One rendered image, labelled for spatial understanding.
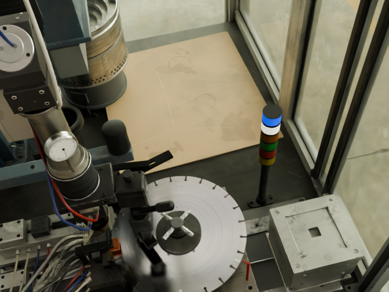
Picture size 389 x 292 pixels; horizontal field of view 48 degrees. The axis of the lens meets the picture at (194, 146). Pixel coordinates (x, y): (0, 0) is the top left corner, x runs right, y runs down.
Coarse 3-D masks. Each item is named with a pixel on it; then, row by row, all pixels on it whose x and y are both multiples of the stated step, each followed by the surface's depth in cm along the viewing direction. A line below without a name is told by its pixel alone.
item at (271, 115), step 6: (264, 108) 102; (270, 108) 102; (276, 108) 102; (264, 114) 101; (270, 114) 101; (276, 114) 100; (264, 120) 102; (270, 120) 100; (276, 120) 101; (270, 126) 102
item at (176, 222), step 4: (188, 212) 104; (164, 216) 104; (168, 216) 104; (184, 216) 104; (168, 220) 104; (172, 220) 103; (176, 220) 103; (180, 220) 103; (172, 224) 102; (176, 224) 102; (180, 224) 102; (172, 228) 102; (176, 228) 102; (180, 228) 102; (184, 228) 102; (168, 232) 101; (176, 232) 104; (188, 232) 101; (192, 232) 101; (164, 236) 101
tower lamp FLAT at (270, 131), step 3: (261, 126) 105; (264, 126) 103; (267, 126) 103; (276, 126) 102; (279, 126) 103; (261, 129) 106; (264, 129) 104; (267, 129) 103; (270, 129) 103; (273, 129) 103; (276, 129) 103; (279, 129) 105; (264, 132) 105; (267, 132) 104; (270, 132) 104; (273, 132) 104; (276, 132) 104; (270, 135) 105; (273, 135) 105
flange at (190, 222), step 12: (180, 216) 108; (192, 216) 108; (156, 228) 107; (168, 228) 105; (192, 228) 106; (168, 240) 104; (180, 240) 104; (192, 240) 104; (168, 252) 104; (180, 252) 103
